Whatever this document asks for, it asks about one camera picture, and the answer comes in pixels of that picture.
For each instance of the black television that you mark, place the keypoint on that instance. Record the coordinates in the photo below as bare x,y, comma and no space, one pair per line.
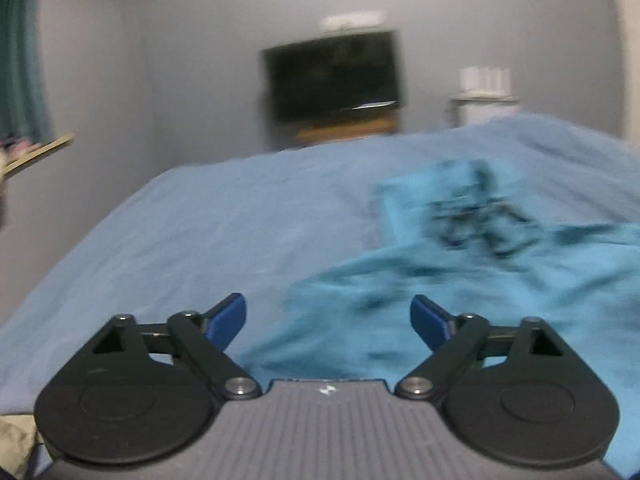
335,75

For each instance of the beige cloth at bedside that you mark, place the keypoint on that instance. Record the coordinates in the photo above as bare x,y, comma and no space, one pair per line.
17,447

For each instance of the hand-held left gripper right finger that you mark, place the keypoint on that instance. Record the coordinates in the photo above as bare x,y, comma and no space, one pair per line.
429,320

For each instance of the wooden window sill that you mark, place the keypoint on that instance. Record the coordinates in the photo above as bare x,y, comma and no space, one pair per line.
40,152

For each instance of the light blue bed blanket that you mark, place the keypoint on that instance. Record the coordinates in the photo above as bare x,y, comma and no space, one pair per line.
200,240

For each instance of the pink plush toy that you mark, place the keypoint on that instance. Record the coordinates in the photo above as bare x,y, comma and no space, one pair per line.
17,146

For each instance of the wooden television stand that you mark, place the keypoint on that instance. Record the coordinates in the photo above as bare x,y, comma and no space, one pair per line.
342,130

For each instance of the teal curtain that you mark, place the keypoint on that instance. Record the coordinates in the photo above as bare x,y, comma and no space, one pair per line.
22,50

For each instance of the white wall power strip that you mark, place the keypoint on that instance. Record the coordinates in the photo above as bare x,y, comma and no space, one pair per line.
354,20

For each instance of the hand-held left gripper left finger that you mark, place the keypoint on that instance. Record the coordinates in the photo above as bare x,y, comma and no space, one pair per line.
227,317

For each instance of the blue tie-dye jacket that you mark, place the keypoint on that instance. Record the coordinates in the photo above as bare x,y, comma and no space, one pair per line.
500,280

